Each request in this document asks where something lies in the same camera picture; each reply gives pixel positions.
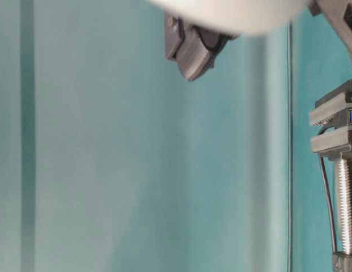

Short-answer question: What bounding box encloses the grey lattice gripper body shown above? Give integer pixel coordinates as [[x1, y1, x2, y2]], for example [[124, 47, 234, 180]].
[[307, 0, 352, 63]]

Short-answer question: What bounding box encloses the white blurred robot arm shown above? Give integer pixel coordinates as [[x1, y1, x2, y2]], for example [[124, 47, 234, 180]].
[[152, 1, 352, 62]]

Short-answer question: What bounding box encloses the grey connector clamp fixture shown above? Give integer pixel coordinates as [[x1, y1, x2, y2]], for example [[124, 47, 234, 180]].
[[309, 79, 352, 161]]

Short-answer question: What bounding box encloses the silver threaded rod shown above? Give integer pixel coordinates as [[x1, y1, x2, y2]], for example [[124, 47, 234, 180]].
[[335, 159, 352, 255]]

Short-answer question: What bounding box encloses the black thin cable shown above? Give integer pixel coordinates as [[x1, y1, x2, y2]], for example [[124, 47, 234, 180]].
[[317, 126, 338, 253]]

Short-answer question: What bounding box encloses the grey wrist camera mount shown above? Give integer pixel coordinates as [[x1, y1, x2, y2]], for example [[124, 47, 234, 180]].
[[164, 12, 238, 82]]

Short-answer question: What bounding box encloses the grey base bracket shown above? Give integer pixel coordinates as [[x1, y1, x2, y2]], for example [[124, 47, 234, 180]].
[[332, 252, 352, 272]]

